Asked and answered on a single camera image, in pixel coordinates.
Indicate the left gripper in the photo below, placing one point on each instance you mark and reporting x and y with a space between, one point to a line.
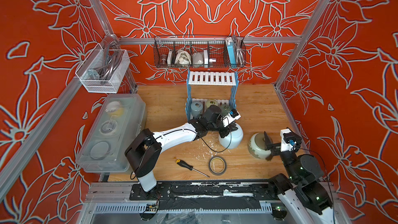
228 129

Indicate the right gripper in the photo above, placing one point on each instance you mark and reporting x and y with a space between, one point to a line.
269 146

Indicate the white ceramic tea canister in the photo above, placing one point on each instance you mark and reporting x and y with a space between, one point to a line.
233 139

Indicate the cream floral tea canister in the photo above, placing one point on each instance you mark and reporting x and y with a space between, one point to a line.
257 146

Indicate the small yellow-green tea canister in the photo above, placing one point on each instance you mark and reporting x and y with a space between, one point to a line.
210 103

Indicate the small blue-grey tea canister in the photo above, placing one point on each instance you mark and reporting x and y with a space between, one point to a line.
196 108

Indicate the blue white two-tier shelf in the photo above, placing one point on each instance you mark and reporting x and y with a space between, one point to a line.
205 86

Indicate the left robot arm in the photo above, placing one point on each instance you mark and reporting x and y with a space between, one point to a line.
143 153

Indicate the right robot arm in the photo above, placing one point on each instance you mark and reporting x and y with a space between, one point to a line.
300 191

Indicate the small dark green tea canister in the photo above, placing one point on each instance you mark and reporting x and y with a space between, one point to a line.
225 109

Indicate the roll of brown tape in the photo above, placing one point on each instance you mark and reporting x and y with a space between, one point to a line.
217 165

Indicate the yellow black screwdriver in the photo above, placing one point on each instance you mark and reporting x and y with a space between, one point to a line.
185 165

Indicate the cream cloth item in basket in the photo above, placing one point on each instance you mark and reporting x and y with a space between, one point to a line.
183 58

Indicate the light blue box in basket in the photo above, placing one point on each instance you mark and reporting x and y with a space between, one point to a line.
230 44

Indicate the translucent plastic storage box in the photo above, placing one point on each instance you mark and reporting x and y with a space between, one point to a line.
121 118

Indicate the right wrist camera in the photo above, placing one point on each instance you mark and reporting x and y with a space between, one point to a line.
285 146

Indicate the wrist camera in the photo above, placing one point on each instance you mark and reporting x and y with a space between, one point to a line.
230 117
285 146

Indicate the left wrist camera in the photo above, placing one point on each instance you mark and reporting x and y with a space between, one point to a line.
230 117

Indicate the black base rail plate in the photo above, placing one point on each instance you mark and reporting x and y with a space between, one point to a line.
209 195

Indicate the black wire wall basket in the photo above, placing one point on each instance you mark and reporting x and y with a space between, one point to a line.
206 51

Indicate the clear plastic wall bin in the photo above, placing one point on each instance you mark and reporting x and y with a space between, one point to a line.
104 70

